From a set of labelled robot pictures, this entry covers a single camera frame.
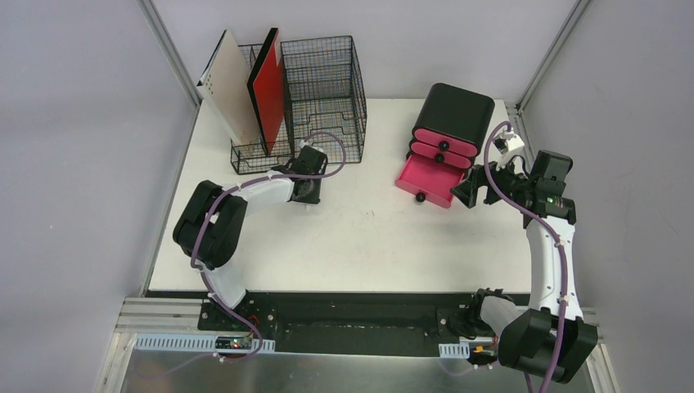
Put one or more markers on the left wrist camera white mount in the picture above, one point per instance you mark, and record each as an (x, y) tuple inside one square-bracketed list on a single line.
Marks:
[(304, 144)]

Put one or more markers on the black mounting base plate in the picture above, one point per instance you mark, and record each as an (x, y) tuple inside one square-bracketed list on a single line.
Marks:
[(333, 323)]

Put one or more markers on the black wire mesh desk organizer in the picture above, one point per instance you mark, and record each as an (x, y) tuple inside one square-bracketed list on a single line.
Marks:
[(324, 101)]

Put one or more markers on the black pink drawer unit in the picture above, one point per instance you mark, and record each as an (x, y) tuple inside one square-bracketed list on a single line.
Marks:
[(446, 138)]

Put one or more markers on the white A4 folder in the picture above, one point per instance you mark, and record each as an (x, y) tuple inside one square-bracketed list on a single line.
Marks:
[(223, 86)]

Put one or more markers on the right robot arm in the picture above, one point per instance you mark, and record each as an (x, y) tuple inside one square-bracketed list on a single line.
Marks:
[(551, 338)]

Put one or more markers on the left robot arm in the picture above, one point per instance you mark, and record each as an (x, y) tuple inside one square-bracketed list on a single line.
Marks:
[(209, 228)]

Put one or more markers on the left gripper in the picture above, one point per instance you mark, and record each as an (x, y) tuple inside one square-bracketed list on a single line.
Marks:
[(313, 160)]

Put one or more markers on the red A4 folder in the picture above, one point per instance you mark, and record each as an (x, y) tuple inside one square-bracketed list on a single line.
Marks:
[(266, 89)]

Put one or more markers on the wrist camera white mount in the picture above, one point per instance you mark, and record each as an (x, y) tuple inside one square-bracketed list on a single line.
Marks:
[(509, 144), (304, 144)]

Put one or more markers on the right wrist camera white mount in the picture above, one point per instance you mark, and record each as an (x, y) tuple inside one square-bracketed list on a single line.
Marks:
[(509, 144)]

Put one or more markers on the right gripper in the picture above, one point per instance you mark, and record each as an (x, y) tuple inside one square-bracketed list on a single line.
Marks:
[(466, 191)]

